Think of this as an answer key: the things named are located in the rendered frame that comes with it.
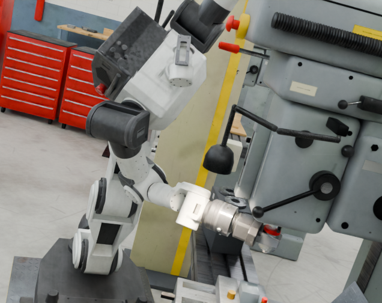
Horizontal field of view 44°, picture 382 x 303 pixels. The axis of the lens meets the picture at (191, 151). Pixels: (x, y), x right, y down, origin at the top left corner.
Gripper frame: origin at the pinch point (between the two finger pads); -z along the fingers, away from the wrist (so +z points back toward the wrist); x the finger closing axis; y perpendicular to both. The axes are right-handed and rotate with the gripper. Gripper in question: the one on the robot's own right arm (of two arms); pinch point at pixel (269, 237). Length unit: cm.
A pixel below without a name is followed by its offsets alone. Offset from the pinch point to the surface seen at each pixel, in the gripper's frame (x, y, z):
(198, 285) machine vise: 2.8, 24.7, 15.5
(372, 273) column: 21.7, 7.9, -31.3
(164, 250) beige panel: 156, 105, 72
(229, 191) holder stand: 58, 13, 25
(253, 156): -6.1, -21.5, 10.3
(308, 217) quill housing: -7.6, -11.9, -7.7
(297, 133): -23.9, -34.1, 0.3
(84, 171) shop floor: 275, 127, 209
